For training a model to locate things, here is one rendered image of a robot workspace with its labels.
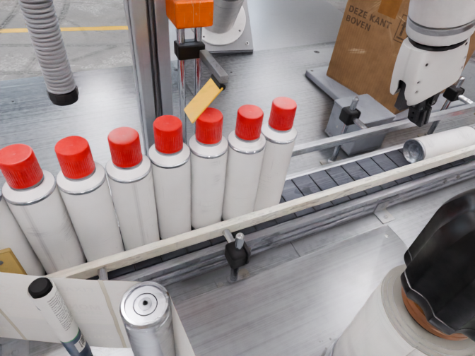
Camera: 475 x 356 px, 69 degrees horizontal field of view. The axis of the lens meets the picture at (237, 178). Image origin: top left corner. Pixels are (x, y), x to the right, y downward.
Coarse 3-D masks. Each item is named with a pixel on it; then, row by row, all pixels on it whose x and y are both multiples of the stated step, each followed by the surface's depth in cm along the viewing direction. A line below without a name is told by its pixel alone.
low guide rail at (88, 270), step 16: (432, 160) 67; (448, 160) 69; (384, 176) 62; (400, 176) 64; (320, 192) 58; (336, 192) 58; (352, 192) 61; (272, 208) 54; (288, 208) 55; (304, 208) 57; (224, 224) 51; (240, 224) 52; (256, 224) 54; (160, 240) 48; (176, 240) 49; (192, 240) 50; (112, 256) 46; (128, 256) 46; (144, 256) 47; (64, 272) 44; (80, 272) 44; (96, 272) 45
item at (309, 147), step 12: (456, 108) 73; (468, 108) 73; (408, 120) 68; (432, 120) 70; (360, 132) 63; (372, 132) 64; (384, 132) 66; (300, 144) 59; (312, 144) 59; (324, 144) 60; (336, 144) 62
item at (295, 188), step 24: (336, 168) 68; (360, 168) 69; (384, 168) 69; (432, 168) 71; (288, 192) 62; (312, 192) 63; (360, 192) 64; (288, 216) 58; (216, 240) 53; (144, 264) 49
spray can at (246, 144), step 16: (240, 112) 42; (256, 112) 43; (240, 128) 43; (256, 128) 43; (240, 144) 44; (256, 144) 45; (240, 160) 45; (256, 160) 46; (240, 176) 47; (256, 176) 48; (224, 192) 52; (240, 192) 49; (256, 192) 52; (224, 208) 54; (240, 208) 52
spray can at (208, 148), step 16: (208, 112) 42; (208, 128) 41; (192, 144) 44; (208, 144) 43; (224, 144) 44; (192, 160) 45; (208, 160) 43; (224, 160) 45; (192, 176) 46; (208, 176) 45; (224, 176) 48; (192, 192) 49; (208, 192) 48; (192, 208) 51; (208, 208) 50; (192, 224) 54; (208, 224) 52
